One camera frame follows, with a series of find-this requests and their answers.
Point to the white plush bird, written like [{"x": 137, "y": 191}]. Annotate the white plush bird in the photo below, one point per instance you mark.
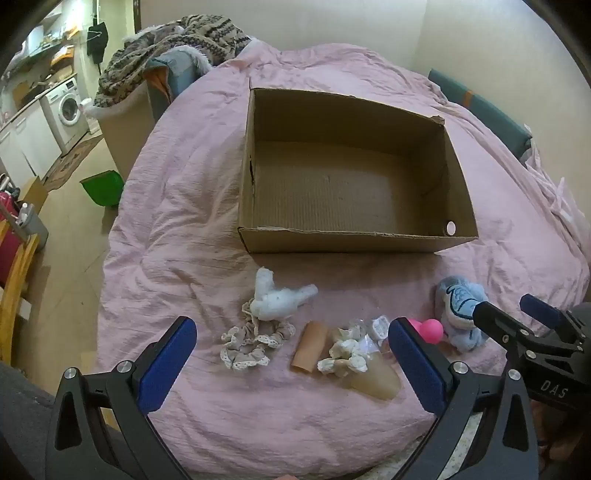
[{"x": 277, "y": 300}]

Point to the clear plastic packet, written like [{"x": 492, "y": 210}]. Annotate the clear plastic packet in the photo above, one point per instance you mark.
[{"x": 378, "y": 326}]

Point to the green plastic bin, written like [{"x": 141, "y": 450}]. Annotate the green plastic bin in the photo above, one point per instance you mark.
[{"x": 101, "y": 187}]

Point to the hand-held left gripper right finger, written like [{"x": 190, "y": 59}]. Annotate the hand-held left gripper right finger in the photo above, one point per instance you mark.
[{"x": 415, "y": 369}]

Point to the black hanging bag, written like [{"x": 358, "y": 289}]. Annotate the black hanging bag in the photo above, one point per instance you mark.
[{"x": 98, "y": 39}]

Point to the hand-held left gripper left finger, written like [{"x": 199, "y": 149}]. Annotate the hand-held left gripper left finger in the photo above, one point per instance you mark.
[{"x": 166, "y": 364}]

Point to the person's right hand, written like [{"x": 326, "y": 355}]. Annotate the person's right hand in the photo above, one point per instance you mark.
[{"x": 558, "y": 434}]

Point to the tan tube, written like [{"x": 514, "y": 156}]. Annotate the tan tube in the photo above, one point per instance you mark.
[{"x": 308, "y": 346}]

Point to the beige stocking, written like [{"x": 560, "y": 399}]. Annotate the beige stocking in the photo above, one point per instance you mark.
[{"x": 376, "y": 381}]

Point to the white lace scrunchie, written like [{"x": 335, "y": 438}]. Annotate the white lace scrunchie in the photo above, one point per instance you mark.
[{"x": 341, "y": 351}]

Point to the pink suitcase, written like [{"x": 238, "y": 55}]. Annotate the pink suitcase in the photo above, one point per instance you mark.
[{"x": 7, "y": 230}]

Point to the pale pink cloth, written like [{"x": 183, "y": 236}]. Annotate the pale pink cloth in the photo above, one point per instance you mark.
[{"x": 565, "y": 203}]

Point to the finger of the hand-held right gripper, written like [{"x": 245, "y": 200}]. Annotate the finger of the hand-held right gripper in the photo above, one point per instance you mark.
[
  {"x": 540, "y": 310},
  {"x": 496, "y": 323}
]

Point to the pink blanket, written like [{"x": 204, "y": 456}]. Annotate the pink blanket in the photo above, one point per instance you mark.
[{"x": 194, "y": 258}]

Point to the patterned knit blanket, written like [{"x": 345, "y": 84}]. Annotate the patterned knit blanket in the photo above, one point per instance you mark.
[{"x": 138, "y": 60}]

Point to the white cabinet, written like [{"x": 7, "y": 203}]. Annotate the white cabinet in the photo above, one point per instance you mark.
[{"x": 25, "y": 143}]

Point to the white washing machine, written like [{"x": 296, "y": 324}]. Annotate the white washing machine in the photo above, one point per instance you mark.
[{"x": 67, "y": 110}]

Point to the wooden chair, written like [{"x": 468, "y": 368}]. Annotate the wooden chair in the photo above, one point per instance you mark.
[{"x": 16, "y": 286}]

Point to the grey cloth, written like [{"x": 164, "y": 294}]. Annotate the grey cloth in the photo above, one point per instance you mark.
[{"x": 23, "y": 415}]

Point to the cluttered wall shelf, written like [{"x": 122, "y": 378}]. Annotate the cluttered wall shelf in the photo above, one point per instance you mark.
[{"x": 46, "y": 50}]

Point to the pink rubber duck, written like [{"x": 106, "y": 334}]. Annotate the pink rubber duck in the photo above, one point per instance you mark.
[{"x": 431, "y": 328}]

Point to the brown cardboard box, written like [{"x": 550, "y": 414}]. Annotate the brown cardboard box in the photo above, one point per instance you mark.
[{"x": 351, "y": 180}]

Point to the beige lace scrunchie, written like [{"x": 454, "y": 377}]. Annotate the beige lace scrunchie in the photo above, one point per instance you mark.
[{"x": 240, "y": 341}]

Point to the beige laundry basket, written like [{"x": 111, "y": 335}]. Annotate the beige laundry basket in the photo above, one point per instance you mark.
[{"x": 127, "y": 134}]

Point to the patterned floor rug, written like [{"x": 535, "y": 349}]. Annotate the patterned floor rug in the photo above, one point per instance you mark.
[{"x": 74, "y": 161}]

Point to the teal cushion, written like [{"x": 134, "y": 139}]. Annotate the teal cushion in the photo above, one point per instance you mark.
[{"x": 485, "y": 110}]

